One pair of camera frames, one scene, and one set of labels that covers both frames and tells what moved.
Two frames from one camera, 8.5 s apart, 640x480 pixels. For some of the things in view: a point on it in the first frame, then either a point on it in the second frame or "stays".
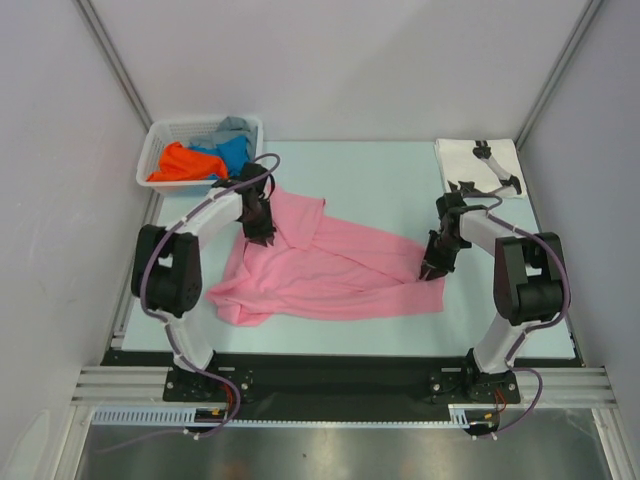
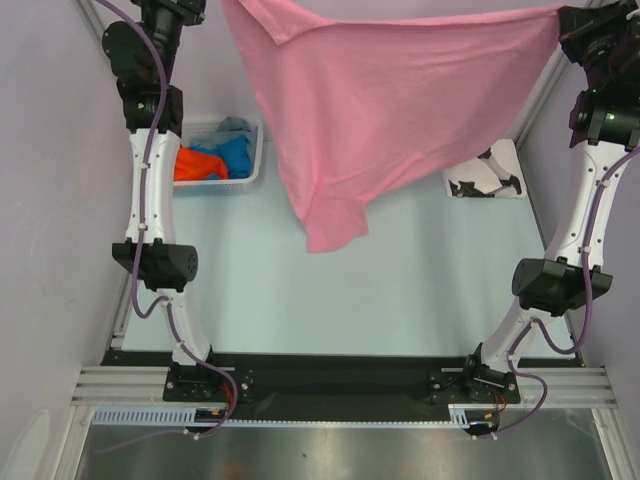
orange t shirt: (179, 163) stays
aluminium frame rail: (124, 386) stays
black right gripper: (434, 261) to (578, 24)
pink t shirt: (319, 262) to (373, 106)
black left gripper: (265, 232) to (188, 11)
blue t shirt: (235, 153) stays
